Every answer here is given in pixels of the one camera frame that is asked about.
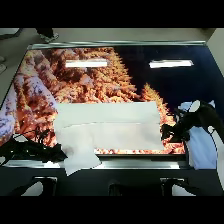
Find white T-shirt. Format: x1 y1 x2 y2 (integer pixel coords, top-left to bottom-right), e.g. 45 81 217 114
54 101 166 177

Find pale blue garment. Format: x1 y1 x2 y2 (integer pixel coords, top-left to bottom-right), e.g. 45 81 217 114
178 100 218 171

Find person's legs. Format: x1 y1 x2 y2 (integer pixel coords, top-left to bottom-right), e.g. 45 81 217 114
34 27 60 43

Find silver frame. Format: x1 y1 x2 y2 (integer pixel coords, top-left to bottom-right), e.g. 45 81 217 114
0 40 224 197

